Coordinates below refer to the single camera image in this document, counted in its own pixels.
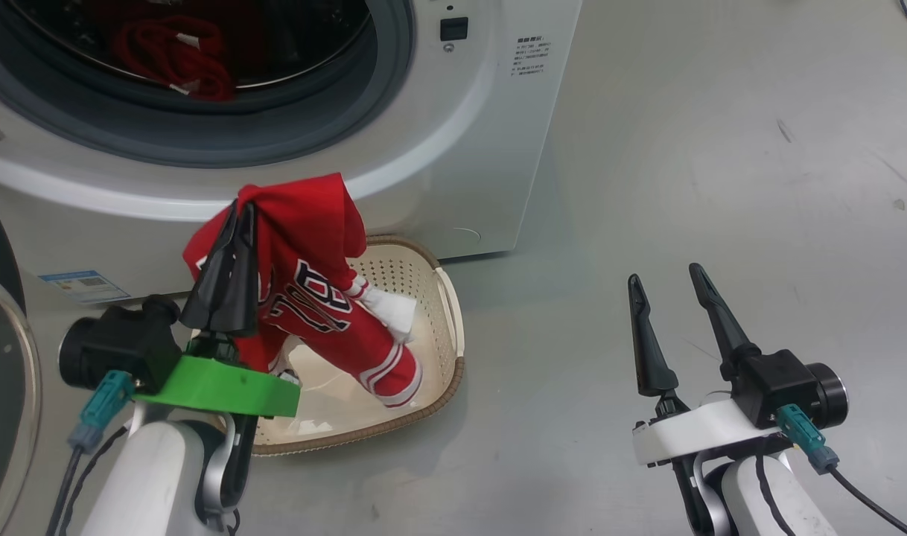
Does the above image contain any red basketball jersey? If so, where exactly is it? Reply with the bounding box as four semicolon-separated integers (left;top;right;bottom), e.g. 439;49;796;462
183;173;423;409

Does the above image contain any blue energy label sticker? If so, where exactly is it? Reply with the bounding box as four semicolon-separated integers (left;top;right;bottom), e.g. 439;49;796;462
39;269;132;305

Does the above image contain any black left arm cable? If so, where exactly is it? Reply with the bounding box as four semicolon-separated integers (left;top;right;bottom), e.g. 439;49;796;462
56;427;128;536

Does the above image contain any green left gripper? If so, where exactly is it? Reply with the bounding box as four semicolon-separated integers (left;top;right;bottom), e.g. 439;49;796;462
132;200;302;418

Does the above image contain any teal plug left camera cable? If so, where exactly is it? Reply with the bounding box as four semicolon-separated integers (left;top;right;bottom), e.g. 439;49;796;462
46;370;136;536

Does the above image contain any red hoodie with cords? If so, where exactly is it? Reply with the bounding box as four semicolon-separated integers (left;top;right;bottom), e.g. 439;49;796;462
89;0;276;103

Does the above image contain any black left gripper motor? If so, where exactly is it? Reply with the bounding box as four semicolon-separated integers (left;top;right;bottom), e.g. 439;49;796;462
58;318;101;389

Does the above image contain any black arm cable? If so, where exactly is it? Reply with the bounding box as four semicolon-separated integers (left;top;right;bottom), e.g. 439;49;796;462
56;427;128;536
754;453;795;536

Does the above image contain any white front-load washing machine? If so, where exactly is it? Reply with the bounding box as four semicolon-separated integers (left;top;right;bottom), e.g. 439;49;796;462
0;0;585;306

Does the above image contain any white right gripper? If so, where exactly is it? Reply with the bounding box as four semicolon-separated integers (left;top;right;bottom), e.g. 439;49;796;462
627;262;791;468

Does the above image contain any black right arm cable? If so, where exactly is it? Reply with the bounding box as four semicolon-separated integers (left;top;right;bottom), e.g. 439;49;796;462
754;453;795;536

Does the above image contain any teal plug right camera cable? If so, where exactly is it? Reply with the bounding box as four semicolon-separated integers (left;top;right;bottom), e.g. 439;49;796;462
775;403;907;536

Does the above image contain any teal plug camera cable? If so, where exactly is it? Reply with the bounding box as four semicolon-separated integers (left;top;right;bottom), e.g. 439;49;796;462
775;403;907;536
46;370;136;536

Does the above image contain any cream perforated laundry basket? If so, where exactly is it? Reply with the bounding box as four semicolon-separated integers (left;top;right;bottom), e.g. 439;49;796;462
189;234;467;456

